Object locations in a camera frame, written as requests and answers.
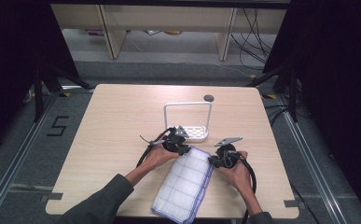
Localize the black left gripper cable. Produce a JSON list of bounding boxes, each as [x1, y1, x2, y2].
[[135, 126, 174, 169]]

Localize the aluminium floor rail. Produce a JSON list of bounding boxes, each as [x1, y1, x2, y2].
[[275, 92, 348, 224], [0, 91, 60, 224]]

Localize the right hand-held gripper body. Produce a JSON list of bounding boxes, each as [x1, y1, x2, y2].
[[214, 136, 243, 170]]

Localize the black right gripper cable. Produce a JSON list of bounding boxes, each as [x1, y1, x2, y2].
[[229, 150, 258, 224]]

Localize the white drying rack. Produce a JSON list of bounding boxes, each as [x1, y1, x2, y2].
[[163, 101, 214, 144]]

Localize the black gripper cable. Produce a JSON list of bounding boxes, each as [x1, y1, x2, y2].
[[135, 126, 174, 169], [229, 150, 258, 224]]

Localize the black metal stand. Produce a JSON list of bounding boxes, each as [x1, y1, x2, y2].
[[246, 63, 301, 123], [33, 63, 92, 123]]

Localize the white cloth with purple edge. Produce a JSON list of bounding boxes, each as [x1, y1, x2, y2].
[[150, 146, 215, 224]]

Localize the black floor cables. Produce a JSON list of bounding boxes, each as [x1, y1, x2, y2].
[[229, 7, 279, 69]]

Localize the light wooden desk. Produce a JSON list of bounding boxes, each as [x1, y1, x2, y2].
[[49, 3, 288, 62]]

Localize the black curtain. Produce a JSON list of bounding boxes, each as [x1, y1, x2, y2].
[[261, 0, 361, 218], [0, 0, 80, 158]]

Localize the person's right hand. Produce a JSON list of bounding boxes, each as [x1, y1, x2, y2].
[[219, 150, 254, 196]]

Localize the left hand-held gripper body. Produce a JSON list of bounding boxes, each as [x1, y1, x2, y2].
[[162, 125, 190, 154]]

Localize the person's left hand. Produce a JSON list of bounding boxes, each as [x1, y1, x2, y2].
[[142, 134, 181, 173]]

